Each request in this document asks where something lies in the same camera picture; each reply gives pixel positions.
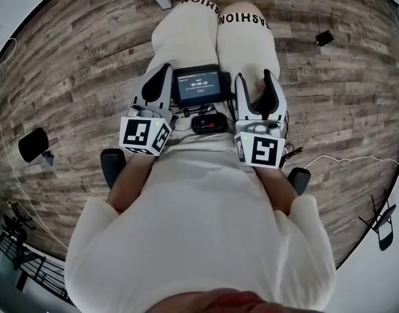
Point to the black folding chair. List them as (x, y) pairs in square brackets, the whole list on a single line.
[(383, 227)]

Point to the small black box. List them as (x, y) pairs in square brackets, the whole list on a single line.
[(324, 38)]

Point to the beige t-shirt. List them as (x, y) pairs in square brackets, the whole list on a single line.
[(199, 223)]

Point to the small black monitor screen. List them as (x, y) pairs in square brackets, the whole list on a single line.
[(199, 86)]

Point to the person's right forearm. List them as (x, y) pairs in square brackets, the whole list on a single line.
[(277, 191)]

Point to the black metal rack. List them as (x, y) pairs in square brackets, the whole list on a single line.
[(30, 259)]

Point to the black round bin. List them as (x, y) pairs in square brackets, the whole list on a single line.
[(33, 145)]

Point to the person's right leg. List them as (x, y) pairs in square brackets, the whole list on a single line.
[(238, 6)]

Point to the blue cloth scrap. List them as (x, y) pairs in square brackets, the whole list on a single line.
[(48, 158)]

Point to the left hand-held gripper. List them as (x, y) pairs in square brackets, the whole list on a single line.
[(136, 134)]

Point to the person's left forearm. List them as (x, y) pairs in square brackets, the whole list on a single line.
[(131, 181)]

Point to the person's face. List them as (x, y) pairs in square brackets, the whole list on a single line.
[(219, 305)]

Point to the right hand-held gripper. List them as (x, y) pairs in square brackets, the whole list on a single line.
[(264, 150)]

